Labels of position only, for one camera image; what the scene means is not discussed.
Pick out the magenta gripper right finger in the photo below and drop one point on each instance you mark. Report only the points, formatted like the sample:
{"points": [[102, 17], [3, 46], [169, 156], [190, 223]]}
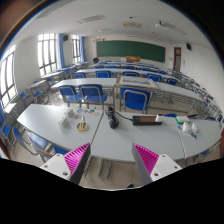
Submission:
{"points": [[151, 166]]}

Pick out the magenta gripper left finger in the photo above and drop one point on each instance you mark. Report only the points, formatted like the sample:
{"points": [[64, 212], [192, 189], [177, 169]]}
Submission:
{"points": [[69, 166]]}

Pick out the white charger plug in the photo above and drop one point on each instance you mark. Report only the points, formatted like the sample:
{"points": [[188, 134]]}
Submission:
{"points": [[159, 118]]}

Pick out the green white small box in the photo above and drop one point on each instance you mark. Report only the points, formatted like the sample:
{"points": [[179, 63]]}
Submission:
{"points": [[182, 119]]}

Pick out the colourful cards on table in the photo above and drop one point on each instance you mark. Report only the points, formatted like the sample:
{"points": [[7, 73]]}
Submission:
{"points": [[81, 111]]}

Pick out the blue chair front right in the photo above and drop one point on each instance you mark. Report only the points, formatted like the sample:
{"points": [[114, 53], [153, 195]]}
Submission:
{"points": [[135, 99]]}

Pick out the blue chair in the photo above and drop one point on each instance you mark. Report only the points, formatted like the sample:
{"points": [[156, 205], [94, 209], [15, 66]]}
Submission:
{"points": [[135, 99], [93, 94], [69, 94]]}

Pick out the blue chair front left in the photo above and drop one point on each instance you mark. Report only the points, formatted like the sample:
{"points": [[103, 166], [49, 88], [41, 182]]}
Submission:
{"points": [[69, 94]]}

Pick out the blue chair front middle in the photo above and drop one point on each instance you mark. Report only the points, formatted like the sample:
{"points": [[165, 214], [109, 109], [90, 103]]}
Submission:
{"points": [[93, 94]]}

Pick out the white desk second row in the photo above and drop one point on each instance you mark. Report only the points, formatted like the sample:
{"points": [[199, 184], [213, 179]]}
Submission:
{"points": [[105, 82]]}

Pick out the left window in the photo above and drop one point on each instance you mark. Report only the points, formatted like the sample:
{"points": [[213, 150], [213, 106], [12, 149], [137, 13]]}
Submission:
{"points": [[8, 89]]}

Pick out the window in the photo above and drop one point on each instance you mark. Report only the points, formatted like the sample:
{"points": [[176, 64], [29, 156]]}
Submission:
{"points": [[47, 53], [8, 89]]}

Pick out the dark red door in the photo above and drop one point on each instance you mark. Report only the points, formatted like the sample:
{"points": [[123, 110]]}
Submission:
{"points": [[177, 59]]}

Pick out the green chalkboard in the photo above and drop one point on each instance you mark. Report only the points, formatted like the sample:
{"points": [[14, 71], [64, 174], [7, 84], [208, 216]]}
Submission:
{"points": [[122, 48]]}

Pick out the back window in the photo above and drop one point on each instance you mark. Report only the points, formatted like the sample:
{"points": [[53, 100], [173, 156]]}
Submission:
{"points": [[47, 53]]}

